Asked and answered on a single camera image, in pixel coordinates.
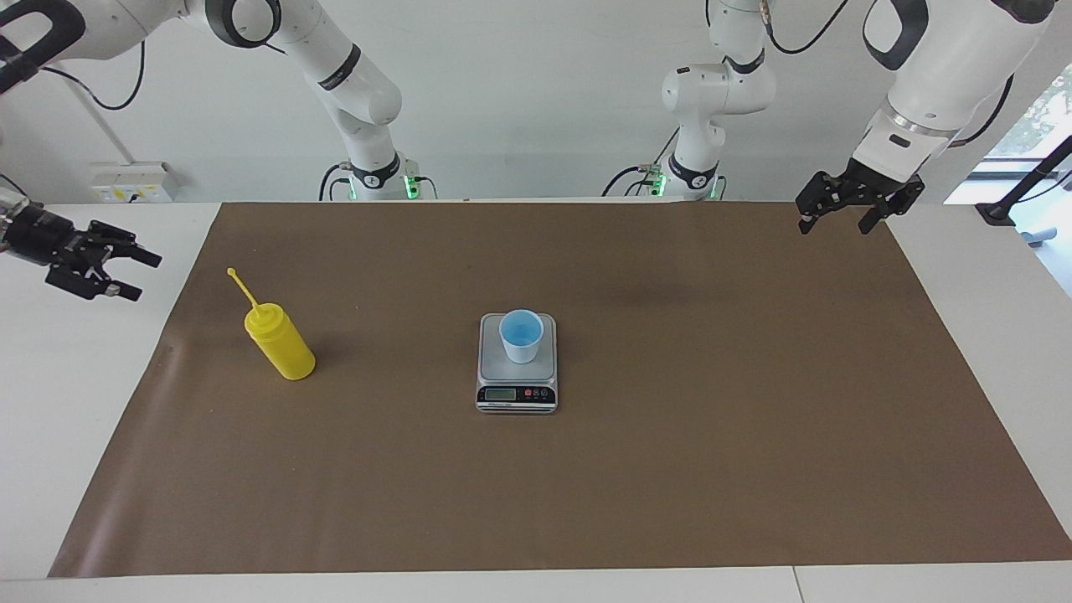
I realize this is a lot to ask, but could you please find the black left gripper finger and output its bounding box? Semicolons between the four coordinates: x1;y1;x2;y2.
796;172;847;234
859;188;926;234

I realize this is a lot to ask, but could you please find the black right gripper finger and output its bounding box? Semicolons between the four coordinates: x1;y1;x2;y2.
46;261;142;302
71;220;162;269

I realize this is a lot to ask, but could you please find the yellow squeeze bottle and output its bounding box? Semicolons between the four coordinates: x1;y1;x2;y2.
226;267;317;382

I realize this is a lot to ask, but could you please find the light blue plastic cup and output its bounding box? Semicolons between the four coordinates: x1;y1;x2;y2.
499;309;545;365

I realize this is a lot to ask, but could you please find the silver digital kitchen scale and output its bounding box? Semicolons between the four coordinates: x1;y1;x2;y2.
475;312;559;415

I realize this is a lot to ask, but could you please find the black stand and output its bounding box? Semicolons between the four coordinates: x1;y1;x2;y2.
976;134;1072;227

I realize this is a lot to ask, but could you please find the window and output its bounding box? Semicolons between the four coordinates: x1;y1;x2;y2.
984;63;1072;164

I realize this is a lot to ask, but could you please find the brown table mat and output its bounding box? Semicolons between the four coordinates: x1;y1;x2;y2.
48;199;1072;579

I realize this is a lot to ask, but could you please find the white wall outlet box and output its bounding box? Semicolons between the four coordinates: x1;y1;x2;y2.
90;162;178;204

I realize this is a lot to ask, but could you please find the white wall conduit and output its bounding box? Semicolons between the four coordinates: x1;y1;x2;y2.
63;84;135;164

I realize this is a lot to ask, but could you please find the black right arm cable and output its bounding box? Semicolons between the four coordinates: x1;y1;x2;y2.
0;40;147;202

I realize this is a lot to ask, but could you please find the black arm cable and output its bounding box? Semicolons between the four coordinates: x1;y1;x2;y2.
0;40;147;202
758;0;1016;147

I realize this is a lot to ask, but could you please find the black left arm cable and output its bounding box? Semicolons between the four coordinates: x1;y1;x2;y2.
758;0;1016;147

